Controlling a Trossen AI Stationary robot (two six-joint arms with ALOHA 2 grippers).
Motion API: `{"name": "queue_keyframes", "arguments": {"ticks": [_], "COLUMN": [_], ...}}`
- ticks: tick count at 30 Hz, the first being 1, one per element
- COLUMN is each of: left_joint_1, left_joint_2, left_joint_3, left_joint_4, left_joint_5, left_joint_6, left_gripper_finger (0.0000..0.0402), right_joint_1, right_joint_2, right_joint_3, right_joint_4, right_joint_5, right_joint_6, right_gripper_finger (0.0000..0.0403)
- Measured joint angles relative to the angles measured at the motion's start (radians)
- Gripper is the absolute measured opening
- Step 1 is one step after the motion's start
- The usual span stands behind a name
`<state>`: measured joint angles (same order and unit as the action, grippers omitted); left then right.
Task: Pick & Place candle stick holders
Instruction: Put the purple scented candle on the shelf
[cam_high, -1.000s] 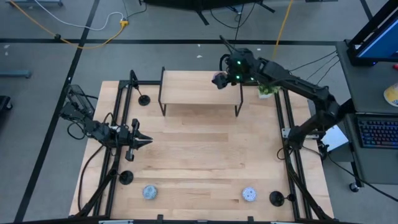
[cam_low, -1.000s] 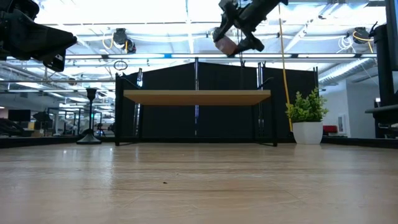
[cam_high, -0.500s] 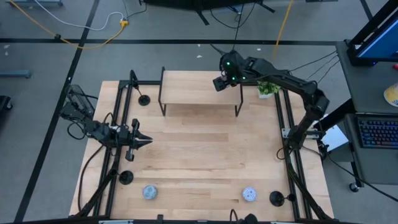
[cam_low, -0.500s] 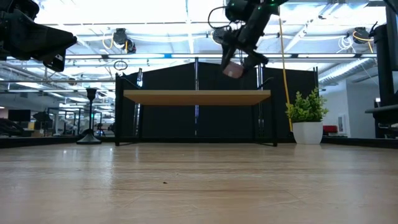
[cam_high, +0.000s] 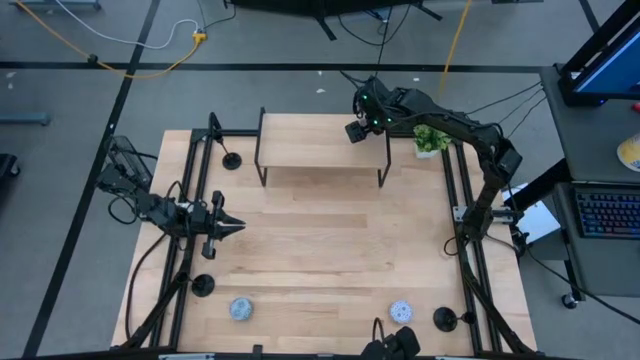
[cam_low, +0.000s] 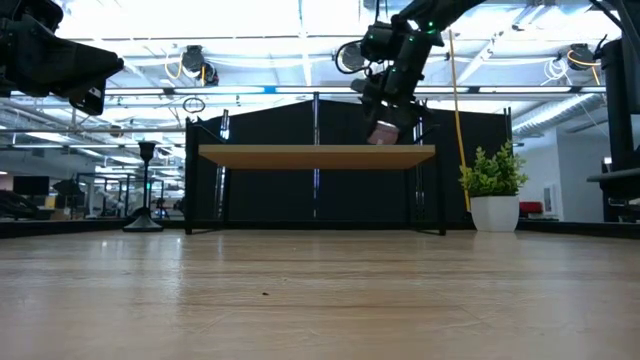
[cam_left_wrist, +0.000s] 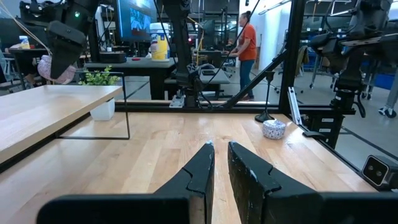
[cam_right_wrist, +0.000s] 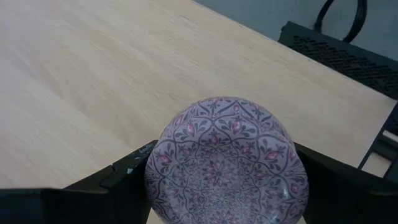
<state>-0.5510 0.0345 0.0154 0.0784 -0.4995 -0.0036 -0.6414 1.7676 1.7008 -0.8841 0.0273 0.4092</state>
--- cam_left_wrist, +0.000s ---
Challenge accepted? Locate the person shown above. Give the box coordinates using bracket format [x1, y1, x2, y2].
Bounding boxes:
[229, 11, 258, 102]

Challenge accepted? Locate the white blue-patterned candle holder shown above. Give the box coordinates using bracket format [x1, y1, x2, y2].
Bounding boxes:
[262, 119, 287, 140]

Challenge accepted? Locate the dark grey desk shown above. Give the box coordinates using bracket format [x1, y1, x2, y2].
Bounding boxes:
[84, 57, 178, 101]

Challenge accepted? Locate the pink speckled candle holder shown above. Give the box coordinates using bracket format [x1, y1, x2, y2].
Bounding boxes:
[37, 55, 78, 85]

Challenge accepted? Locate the large black monitor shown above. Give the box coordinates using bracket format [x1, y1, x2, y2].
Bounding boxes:
[116, 0, 156, 44]

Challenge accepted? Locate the black aluminium rig frame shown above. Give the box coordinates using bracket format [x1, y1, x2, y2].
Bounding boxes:
[113, 0, 398, 192]

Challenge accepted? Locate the green plant in white pot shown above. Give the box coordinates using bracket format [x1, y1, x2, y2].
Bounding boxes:
[78, 65, 121, 122]

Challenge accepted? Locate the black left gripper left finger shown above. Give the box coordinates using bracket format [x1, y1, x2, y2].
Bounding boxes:
[35, 140, 216, 224]

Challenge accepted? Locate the grey table-level camera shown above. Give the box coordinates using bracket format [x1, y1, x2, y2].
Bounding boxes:
[361, 154, 398, 191]

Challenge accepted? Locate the hanging yellow cable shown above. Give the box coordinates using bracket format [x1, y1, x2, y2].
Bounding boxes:
[0, 0, 53, 57]

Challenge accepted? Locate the silver aluminium bar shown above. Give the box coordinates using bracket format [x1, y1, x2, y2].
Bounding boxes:
[287, 86, 303, 126]

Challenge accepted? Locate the wooden shelf with black frame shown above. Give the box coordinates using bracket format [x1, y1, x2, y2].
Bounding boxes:
[0, 70, 131, 174]

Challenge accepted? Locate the yellow wipes canister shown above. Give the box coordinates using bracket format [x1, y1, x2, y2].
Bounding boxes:
[149, 22, 171, 62]

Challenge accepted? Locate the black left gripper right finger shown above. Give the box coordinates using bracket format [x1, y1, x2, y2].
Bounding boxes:
[228, 141, 398, 224]

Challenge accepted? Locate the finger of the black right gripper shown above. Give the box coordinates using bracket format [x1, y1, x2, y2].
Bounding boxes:
[46, 20, 88, 80]

